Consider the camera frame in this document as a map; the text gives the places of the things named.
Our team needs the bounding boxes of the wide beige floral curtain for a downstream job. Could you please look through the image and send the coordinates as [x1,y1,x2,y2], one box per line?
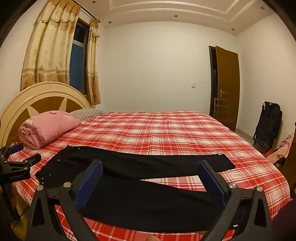
[20,0,81,92]

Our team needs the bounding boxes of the pink folded blanket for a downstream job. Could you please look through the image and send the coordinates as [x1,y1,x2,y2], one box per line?
[18,111,82,149]

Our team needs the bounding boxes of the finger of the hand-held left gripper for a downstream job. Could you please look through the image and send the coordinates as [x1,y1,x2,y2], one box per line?
[0,143,24,160]
[8,153,42,171]

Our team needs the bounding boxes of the narrow beige floral curtain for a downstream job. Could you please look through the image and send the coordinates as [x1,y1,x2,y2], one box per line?
[87,17,101,106]

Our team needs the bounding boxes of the cream wooden headboard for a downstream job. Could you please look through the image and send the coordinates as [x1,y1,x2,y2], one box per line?
[0,82,92,149]

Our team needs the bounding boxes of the wooden slatted rail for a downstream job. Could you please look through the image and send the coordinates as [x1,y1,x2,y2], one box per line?
[214,98,229,119]

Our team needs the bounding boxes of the red plaid bed sheet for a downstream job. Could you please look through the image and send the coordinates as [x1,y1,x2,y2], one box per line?
[9,111,292,241]

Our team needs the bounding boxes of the black bag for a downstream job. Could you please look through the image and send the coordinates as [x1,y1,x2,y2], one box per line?
[253,101,283,154]

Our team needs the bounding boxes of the brown wooden door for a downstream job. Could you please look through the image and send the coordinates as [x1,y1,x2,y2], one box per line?
[215,46,239,132]

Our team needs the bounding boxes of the brown door frame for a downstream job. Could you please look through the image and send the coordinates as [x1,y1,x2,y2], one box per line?
[208,46,218,118]

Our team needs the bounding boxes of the pile of colourful clothes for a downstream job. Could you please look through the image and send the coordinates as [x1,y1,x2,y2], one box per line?
[266,135,295,168]

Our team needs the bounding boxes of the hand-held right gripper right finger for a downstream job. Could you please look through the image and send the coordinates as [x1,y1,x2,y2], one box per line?
[196,160,274,241]

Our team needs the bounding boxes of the black pants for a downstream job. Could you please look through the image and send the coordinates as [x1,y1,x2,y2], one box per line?
[35,145,236,233]

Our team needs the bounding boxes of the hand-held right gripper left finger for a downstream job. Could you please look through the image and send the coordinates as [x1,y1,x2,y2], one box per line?
[26,159,103,241]

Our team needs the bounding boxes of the grey striped pillow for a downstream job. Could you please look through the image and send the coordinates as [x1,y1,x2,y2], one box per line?
[69,109,106,121]

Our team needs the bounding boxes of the dark window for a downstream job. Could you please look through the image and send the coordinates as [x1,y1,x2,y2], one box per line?
[69,19,90,96]

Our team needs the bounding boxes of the dark curtain rod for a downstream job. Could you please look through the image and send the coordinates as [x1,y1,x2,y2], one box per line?
[80,6,100,23]

